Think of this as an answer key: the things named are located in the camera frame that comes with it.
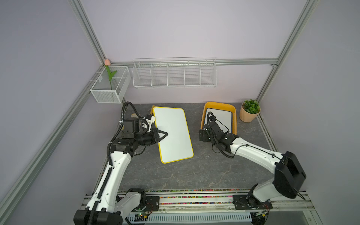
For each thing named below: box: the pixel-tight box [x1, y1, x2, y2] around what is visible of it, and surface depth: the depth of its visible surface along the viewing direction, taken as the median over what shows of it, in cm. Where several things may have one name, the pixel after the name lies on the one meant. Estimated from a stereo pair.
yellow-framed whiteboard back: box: [152, 106, 195, 164], surface depth 82 cm
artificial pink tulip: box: [104, 58, 118, 91], surface depth 92 cm
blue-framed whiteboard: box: [203, 107, 233, 134], surface depth 114 cm
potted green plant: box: [239, 98, 262, 123], surface depth 103 cm
